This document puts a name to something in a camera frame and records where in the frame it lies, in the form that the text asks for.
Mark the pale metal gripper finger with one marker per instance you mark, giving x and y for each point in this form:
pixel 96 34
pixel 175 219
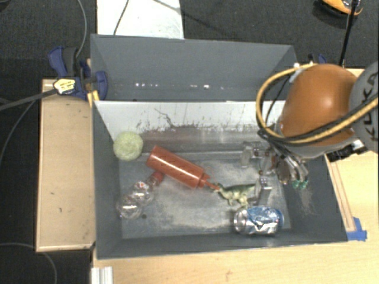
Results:
pixel 248 155
pixel 263 192

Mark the green toy dinosaur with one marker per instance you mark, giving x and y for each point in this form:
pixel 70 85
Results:
pixel 235 191

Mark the crushed blue and silver can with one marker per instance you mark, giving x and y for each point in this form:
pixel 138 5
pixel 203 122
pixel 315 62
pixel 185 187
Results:
pixel 260 220

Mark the red-brown squeeze bottle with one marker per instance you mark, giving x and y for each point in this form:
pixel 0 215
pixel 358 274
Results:
pixel 174 166

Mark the grey metal bin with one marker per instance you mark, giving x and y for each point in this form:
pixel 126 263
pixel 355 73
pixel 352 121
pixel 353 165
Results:
pixel 183 67

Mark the clear plastic bottle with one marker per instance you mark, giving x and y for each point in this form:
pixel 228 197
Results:
pixel 136 197

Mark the pale green ball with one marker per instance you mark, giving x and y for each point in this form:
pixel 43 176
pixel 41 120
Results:
pixel 128 145

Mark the pale wood board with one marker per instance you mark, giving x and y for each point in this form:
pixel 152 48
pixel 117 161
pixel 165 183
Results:
pixel 66 164

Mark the black cylinder on white bracket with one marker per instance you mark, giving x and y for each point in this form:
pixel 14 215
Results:
pixel 345 153

